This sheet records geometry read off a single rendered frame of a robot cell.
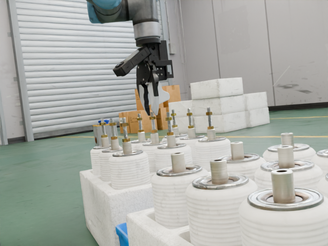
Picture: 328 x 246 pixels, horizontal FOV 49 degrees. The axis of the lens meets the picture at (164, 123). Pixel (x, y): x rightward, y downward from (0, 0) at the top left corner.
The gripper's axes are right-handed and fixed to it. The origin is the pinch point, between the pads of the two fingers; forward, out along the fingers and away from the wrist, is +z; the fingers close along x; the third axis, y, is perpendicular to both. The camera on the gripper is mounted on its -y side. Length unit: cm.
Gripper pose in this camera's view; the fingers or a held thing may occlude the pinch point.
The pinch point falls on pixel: (149, 111)
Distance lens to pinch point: 102.5
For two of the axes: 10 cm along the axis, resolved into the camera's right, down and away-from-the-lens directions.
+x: -5.6, 0.2, 8.3
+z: 1.1, 9.9, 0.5
